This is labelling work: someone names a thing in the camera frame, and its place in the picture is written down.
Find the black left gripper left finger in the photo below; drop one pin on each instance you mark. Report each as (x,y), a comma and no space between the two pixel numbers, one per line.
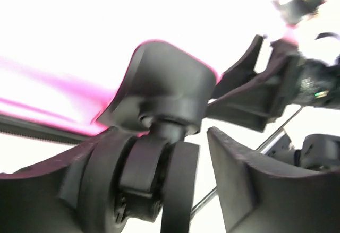
(43,197)

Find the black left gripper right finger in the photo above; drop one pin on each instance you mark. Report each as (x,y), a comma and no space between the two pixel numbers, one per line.
(291,191)

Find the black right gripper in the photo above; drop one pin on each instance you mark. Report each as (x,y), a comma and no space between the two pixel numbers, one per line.
(300,80)

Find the pink hard-shell suitcase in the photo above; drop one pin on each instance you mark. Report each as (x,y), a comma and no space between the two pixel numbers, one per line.
(146,168)

